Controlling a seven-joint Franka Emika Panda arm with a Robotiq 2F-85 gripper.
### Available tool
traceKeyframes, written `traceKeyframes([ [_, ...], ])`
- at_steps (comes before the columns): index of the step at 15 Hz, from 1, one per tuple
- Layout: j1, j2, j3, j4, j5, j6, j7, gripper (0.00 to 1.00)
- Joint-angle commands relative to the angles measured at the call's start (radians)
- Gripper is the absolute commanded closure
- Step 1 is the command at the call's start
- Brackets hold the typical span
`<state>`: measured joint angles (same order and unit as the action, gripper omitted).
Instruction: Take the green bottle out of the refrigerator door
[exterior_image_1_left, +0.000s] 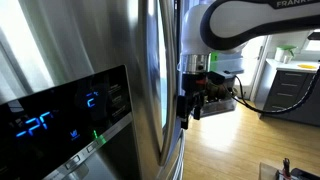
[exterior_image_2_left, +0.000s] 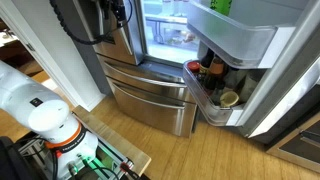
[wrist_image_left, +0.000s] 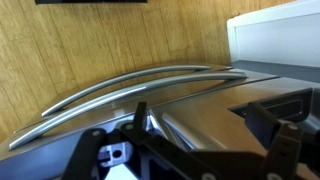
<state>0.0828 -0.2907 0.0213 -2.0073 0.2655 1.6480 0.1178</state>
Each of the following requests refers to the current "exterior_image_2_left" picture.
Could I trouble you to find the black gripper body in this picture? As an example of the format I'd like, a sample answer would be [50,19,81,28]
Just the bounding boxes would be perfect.
[98,0,130,27]

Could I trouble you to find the green tea bottle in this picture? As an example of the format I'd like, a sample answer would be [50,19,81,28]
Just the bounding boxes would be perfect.
[209,0,233,16]

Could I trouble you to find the closed stainless refrigerator door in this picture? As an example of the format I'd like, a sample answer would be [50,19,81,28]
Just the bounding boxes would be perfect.
[73,0,145,66]

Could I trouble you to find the stainless steel refrigerator body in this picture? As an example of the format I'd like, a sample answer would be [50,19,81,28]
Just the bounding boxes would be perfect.
[49,0,201,139]

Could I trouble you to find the red cap sauce bottle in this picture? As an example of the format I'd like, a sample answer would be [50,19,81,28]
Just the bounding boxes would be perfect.
[187,60,201,80]

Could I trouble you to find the dark bottle with black neck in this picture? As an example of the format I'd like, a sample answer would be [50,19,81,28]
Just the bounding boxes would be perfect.
[199,48,215,76]

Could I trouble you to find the large clear door bin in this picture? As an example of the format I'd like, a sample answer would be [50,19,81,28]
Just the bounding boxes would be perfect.
[185,0,296,70]

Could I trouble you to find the brown cap sauce bottle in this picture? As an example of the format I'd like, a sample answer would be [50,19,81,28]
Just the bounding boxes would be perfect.
[203,54,227,96]

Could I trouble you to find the small dark bottle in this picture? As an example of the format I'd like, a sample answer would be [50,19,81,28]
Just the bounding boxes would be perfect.
[210,79,226,106]

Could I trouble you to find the clear door bin with bottles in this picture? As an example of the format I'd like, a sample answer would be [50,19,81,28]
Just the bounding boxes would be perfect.
[182,59,246,127]

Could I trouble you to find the open refrigerator door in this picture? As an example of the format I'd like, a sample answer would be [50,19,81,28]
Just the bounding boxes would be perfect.
[184,0,320,140]

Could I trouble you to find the shallow stainless freezer drawer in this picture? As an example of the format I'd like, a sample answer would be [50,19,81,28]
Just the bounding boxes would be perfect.
[97,54,188,101]

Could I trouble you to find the deep stainless freezer drawer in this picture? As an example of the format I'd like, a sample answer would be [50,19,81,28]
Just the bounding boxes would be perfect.
[106,76,198,139]

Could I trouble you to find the wooden top robot cart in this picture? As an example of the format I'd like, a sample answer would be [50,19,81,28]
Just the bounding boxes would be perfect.
[18,104,153,180]

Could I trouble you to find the yellow lid jar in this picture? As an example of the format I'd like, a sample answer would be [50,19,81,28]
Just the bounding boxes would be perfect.
[219,90,241,109]

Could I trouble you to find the grey glass jar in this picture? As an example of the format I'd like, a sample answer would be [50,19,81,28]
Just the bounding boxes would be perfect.
[237,70,263,103]

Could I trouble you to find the black object beside cart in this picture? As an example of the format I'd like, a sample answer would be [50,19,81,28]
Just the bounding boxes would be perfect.
[0,135,32,180]

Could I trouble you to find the dark kitchen cabinet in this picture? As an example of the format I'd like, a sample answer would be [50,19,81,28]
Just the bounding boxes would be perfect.
[265,111,320,175]

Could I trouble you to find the black corrugated cable hose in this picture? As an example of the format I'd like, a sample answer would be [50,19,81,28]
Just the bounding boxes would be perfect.
[49,0,116,46]

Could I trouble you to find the white door frame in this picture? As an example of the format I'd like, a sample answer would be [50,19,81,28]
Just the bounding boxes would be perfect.
[0,5,106,113]

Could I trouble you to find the red cable connector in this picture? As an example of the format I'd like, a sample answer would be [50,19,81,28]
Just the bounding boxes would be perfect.
[119,160,135,175]

